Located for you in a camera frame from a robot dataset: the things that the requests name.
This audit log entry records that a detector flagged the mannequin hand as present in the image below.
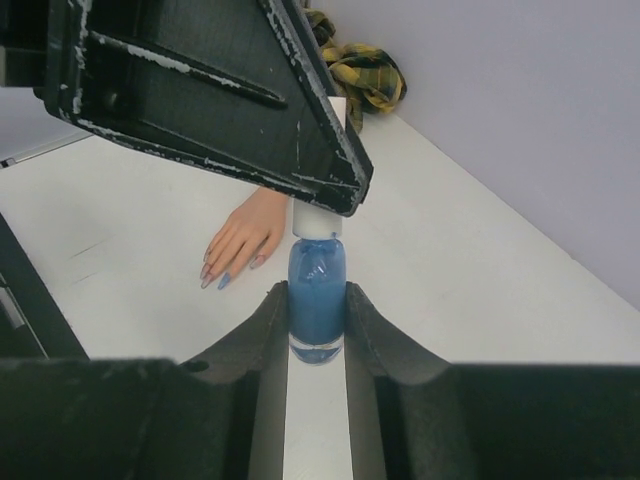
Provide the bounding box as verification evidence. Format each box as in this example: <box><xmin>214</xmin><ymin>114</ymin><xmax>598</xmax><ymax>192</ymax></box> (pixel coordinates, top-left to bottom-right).
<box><xmin>200</xmin><ymin>187</ymin><xmax>290</xmax><ymax>290</ymax></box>

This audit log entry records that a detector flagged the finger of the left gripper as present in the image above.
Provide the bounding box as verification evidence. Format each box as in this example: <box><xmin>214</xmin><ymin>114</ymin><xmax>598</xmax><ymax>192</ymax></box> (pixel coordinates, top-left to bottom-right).
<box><xmin>44</xmin><ymin>0</ymin><xmax>373</xmax><ymax>217</ymax></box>

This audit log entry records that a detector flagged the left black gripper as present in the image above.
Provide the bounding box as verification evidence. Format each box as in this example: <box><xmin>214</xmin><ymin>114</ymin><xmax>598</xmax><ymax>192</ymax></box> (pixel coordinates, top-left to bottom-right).
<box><xmin>1</xmin><ymin>0</ymin><xmax>49</xmax><ymax>93</ymax></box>

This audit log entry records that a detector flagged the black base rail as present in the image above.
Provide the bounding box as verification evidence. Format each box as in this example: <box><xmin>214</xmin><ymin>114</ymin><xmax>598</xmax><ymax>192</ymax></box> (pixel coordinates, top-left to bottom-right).
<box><xmin>1</xmin><ymin>220</ymin><xmax>88</xmax><ymax>360</ymax></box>

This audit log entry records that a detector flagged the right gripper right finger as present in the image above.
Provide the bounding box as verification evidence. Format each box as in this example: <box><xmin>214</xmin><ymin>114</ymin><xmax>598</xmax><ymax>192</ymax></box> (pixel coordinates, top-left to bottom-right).
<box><xmin>344</xmin><ymin>283</ymin><xmax>639</xmax><ymax>479</ymax></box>

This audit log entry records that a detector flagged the white nail polish cap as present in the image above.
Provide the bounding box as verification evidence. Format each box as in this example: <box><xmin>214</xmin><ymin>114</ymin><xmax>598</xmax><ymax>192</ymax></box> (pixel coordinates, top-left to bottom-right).
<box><xmin>290</xmin><ymin>97</ymin><xmax>349</xmax><ymax>240</ymax></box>

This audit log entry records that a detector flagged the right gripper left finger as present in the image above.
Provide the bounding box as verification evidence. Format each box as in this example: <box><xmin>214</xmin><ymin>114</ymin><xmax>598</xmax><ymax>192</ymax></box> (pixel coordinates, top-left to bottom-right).
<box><xmin>1</xmin><ymin>282</ymin><xmax>288</xmax><ymax>479</ymax></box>

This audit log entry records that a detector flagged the yellow plaid shirt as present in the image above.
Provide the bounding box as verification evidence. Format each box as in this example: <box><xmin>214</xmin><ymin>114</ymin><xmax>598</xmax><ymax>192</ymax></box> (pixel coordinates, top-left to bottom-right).
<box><xmin>303</xmin><ymin>8</ymin><xmax>408</xmax><ymax>133</ymax></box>

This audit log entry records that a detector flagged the blue nail polish bottle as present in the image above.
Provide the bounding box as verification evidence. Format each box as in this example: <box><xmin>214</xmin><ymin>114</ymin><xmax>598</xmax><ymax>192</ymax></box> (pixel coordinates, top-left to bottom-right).
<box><xmin>288</xmin><ymin>238</ymin><xmax>346</xmax><ymax>365</ymax></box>

